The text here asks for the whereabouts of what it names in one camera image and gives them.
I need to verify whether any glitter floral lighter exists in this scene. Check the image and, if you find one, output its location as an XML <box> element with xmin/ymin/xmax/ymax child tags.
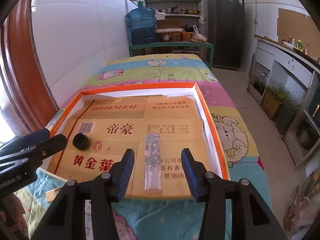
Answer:
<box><xmin>144</xmin><ymin>133</ymin><xmax>162</xmax><ymax>192</ymax></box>

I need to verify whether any black bottle cap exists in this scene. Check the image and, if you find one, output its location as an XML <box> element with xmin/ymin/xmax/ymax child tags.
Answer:
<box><xmin>72</xmin><ymin>132</ymin><xmax>89</xmax><ymax>151</ymax></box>

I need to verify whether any gold rectangular lighter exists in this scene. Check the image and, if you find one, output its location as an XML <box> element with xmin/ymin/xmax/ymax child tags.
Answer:
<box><xmin>46</xmin><ymin>187</ymin><xmax>62</xmax><ymax>203</ymax></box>

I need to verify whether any golden cardboard liner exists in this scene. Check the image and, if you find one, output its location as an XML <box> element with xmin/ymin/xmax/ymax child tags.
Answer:
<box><xmin>48</xmin><ymin>95</ymin><xmax>210</xmax><ymax>198</ymax></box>

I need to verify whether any shallow orange-rimmed box tray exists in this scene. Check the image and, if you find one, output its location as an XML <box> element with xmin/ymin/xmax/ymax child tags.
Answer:
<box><xmin>43</xmin><ymin>82</ymin><xmax>230</xmax><ymax>199</ymax></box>

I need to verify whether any potted green plant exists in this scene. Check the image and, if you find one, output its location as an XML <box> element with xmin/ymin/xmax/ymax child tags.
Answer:
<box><xmin>262</xmin><ymin>85</ymin><xmax>301</xmax><ymax>134</ymax></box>

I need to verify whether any white kitchen counter cabinet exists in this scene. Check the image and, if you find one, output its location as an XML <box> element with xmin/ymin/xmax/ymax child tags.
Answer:
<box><xmin>247</xmin><ymin>36</ymin><xmax>319</xmax><ymax>166</ymax></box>

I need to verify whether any green side table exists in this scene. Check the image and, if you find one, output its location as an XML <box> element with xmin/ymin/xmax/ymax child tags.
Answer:
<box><xmin>129</xmin><ymin>41</ymin><xmax>215</xmax><ymax>69</ymax></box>

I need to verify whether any plastic bag of food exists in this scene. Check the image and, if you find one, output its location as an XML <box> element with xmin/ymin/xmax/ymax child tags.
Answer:
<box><xmin>191</xmin><ymin>25</ymin><xmax>207</xmax><ymax>43</ymax></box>

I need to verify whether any blue water jug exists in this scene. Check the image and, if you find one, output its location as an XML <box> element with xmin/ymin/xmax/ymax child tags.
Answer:
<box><xmin>127</xmin><ymin>0</ymin><xmax>157</xmax><ymax>45</ymax></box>

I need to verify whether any black refrigerator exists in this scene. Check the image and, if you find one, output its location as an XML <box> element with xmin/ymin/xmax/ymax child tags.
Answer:
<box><xmin>208</xmin><ymin>0</ymin><xmax>245</xmax><ymax>69</ymax></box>

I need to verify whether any white shelving rack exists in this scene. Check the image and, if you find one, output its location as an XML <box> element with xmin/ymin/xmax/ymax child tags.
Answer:
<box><xmin>145</xmin><ymin>0</ymin><xmax>202</xmax><ymax>32</ymax></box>

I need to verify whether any red wooden door frame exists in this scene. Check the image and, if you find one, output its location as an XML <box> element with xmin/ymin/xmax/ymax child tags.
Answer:
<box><xmin>1</xmin><ymin>0</ymin><xmax>58</xmax><ymax>135</ymax></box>

